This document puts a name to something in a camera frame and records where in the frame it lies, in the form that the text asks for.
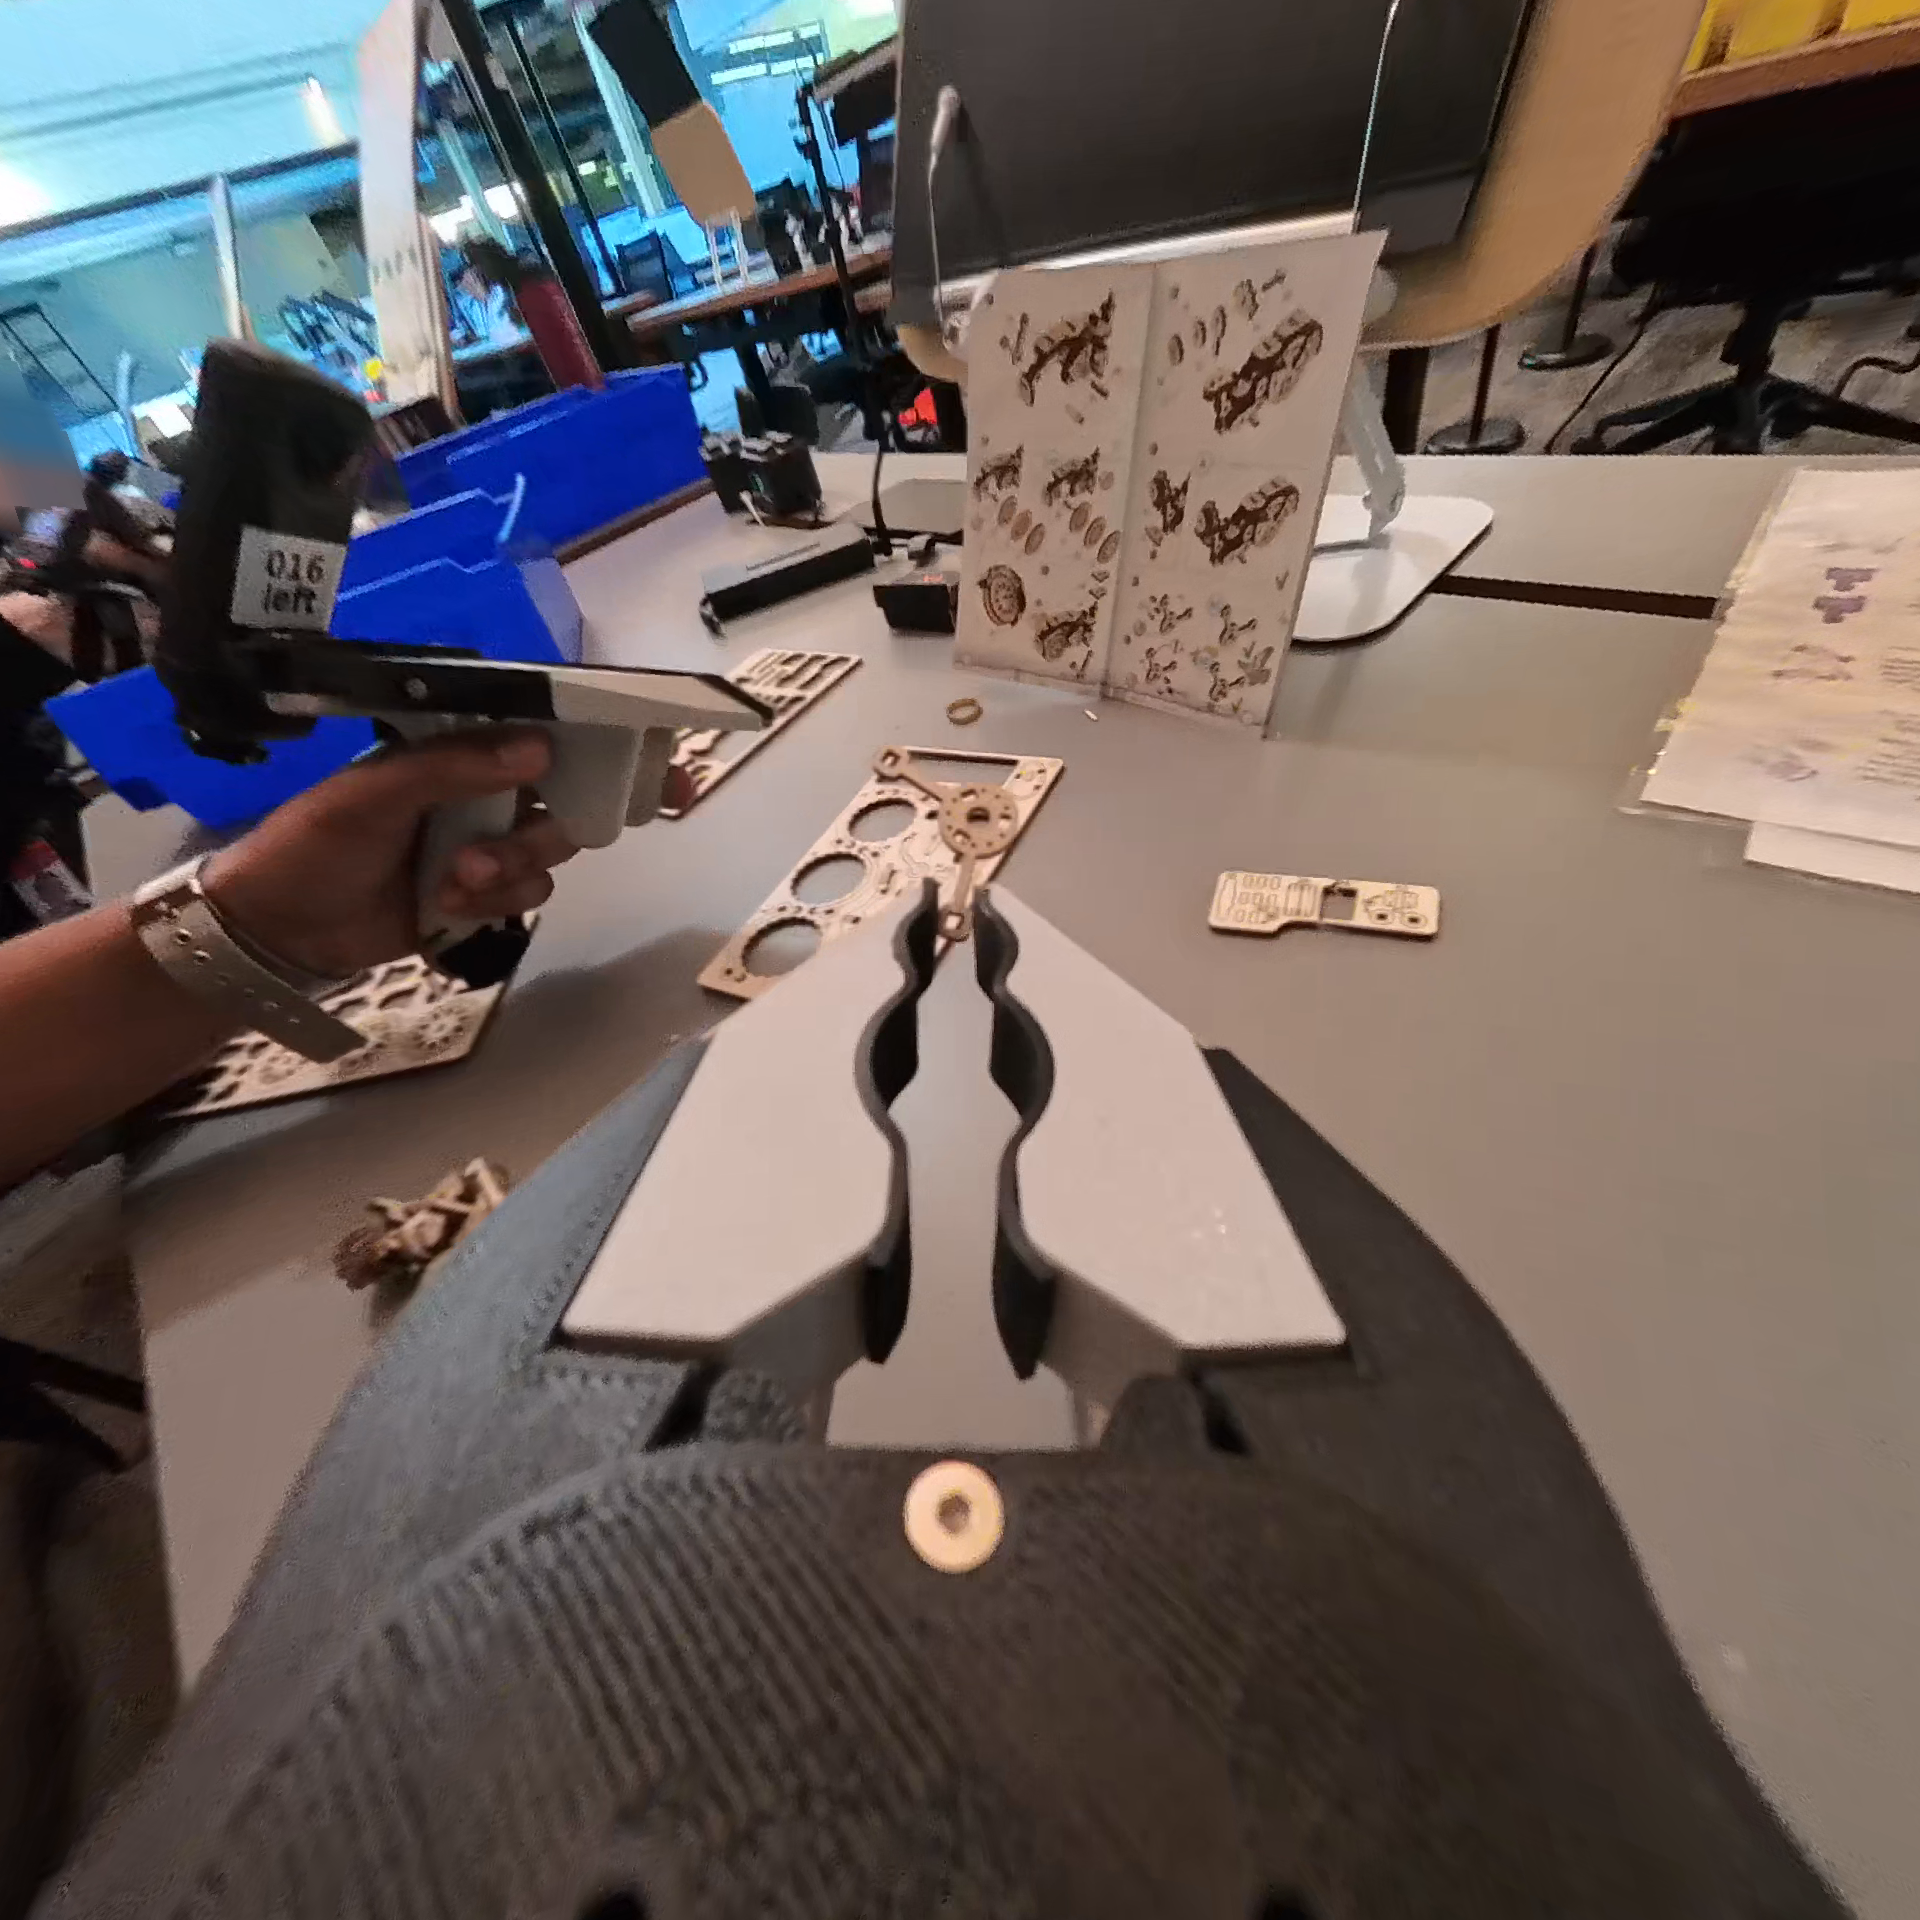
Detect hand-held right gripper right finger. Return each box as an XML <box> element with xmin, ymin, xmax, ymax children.
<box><xmin>975</xmin><ymin>884</ymin><xmax>1350</xmax><ymax>1447</ymax></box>

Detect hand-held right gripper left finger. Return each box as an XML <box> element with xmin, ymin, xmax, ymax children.
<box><xmin>559</xmin><ymin>900</ymin><xmax>941</xmax><ymax>1447</ymax></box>

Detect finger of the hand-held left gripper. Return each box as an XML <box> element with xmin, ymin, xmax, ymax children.
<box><xmin>533</xmin><ymin>661</ymin><xmax>777</xmax><ymax>739</ymax></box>

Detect wooden puzzle sheet narrow cutouts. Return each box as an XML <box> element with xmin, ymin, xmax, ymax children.
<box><xmin>657</xmin><ymin>647</ymin><xmax>867</xmax><ymax>822</ymax></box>

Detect wooden puzzle sheet round holes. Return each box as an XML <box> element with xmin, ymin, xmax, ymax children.
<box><xmin>694</xmin><ymin>744</ymin><xmax>1069</xmax><ymax>1003</ymax></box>

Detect small wooden lever part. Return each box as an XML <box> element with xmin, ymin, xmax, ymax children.
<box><xmin>896</xmin><ymin>750</ymin><xmax>1026</xmax><ymax>945</ymax></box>

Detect person's left forearm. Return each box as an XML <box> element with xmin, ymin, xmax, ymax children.
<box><xmin>0</xmin><ymin>884</ymin><xmax>303</xmax><ymax>1191</ymax></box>

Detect grey desk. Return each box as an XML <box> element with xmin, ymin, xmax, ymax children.
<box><xmin>75</xmin><ymin>447</ymin><xmax>1920</xmax><ymax>1920</ymax></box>

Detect person's left hand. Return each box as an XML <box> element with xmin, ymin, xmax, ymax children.
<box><xmin>206</xmin><ymin>734</ymin><xmax>585</xmax><ymax>992</ymax></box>

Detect black power adapter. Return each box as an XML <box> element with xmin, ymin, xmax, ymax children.
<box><xmin>699</xmin><ymin>528</ymin><xmax>881</xmax><ymax>628</ymax></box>

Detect large blue storage bin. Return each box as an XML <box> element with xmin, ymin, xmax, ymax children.
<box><xmin>42</xmin><ymin>543</ymin><xmax>589</xmax><ymax>832</ymax></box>

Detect black battery charger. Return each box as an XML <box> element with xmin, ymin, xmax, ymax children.
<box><xmin>703</xmin><ymin>428</ymin><xmax>828</xmax><ymax>530</ymax></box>

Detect small wooden puzzle sheet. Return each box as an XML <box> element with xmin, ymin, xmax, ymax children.
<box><xmin>1207</xmin><ymin>868</ymin><xmax>1444</xmax><ymax>945</ymax></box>

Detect gooseneck microphone stand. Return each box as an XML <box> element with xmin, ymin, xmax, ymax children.
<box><xmin>861</xmin><ymin>84</ymin><xmax>972</xmax><ymax>553</ymax></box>

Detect assembled wooden model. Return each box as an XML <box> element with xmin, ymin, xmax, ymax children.
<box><xmin>332</xmin><ymin>1158</ymin><xmax>509</xmax><ymax>1293</ymax></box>

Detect wooden puzzle sheet with gears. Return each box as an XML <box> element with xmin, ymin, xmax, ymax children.
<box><xmin>150</xmin><ymin>912</ymin><xmax>523</xmax><ymax>1122</ymax></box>

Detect folded instruction sheet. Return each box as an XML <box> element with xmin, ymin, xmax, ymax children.
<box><xmin>954</xmin><ymin>228</ymin><xmax>1393</xmax><ymax>740</ymax></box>

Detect plain white paper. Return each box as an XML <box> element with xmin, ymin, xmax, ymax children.
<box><xmin>1744</xmin><ymin>816</ymin><xmax>1920</xmax><ymax>900</ymax></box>

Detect black computer monitor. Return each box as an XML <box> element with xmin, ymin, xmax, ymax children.
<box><xmin>891</xmin><ymin>0</ymin><xmax>1537</xmax><ymax>330</ymax></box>

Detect printed sheet in plastic sleeve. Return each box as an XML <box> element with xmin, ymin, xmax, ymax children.
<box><xmin>1616</xmin><ymin>465</ymin><xmax>1920</xmax><ymax>860</ymax></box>

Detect black office chair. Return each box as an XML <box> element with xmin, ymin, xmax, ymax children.
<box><xmin>1574</xmin><ymin>83</ymin><xmax>1920</xmax><ymax>456</ymax></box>

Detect beige wrist strap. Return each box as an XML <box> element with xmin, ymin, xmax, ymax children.
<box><xmin>129</xmin><ymin>852</ymin><xmax>367</xmax><ymax>1064</ymax></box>

